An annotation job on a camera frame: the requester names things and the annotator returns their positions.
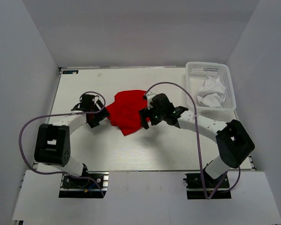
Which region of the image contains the blue table label sticker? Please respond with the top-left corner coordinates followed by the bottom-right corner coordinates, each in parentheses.
top-left (62, 70), bottom-right (79, 75)

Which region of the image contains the white plastic basket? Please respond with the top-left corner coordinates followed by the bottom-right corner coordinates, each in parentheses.
top-left (185, 61), bottom-right (237, 111)

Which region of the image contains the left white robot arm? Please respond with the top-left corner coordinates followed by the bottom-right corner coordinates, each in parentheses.
top-left (34, 91), bottom-right (110, 187)

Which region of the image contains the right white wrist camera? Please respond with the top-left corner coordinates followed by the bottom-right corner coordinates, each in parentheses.
top-left (143, 91), bottom-right (156, 105)

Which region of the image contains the white t shirt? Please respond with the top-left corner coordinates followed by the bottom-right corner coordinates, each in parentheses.
top-left (196, 75), bottom-right (226, 108)

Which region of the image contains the red t shirt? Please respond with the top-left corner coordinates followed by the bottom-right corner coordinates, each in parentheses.
top-left (106, 90), bottom-right (147, 136)

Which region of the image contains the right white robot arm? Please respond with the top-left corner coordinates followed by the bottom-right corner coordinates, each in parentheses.
top-left (139, 93), bottom-right (255, 187)

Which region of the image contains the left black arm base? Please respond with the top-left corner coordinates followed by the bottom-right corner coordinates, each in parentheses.
top-left (59, 172), bottom-right (109, 199)

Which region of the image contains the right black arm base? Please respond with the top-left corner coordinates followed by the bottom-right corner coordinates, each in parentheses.
top-left (183, 172), bottom-right (231, 200)

